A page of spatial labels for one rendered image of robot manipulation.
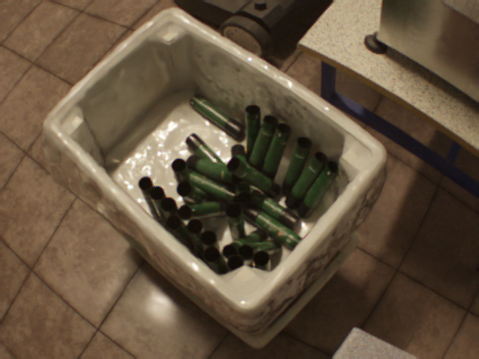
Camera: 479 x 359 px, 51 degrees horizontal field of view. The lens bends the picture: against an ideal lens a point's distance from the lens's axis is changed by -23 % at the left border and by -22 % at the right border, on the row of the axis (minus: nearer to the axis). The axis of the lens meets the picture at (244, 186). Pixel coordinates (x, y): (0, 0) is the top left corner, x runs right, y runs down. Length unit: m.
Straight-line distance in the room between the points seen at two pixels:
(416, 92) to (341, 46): 0.19
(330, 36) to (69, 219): 1.10
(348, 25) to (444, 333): 1.01
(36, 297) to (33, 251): 0.17
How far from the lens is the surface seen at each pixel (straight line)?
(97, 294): 1.81
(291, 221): 1.28
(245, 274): 1.05
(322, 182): 1.23
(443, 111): 1.14
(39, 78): 2.33
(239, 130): 1.38
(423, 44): 1.09
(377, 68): 1.16
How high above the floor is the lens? 1.67
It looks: 64 degrees down
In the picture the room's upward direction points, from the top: 8 degrees counter-clockwise
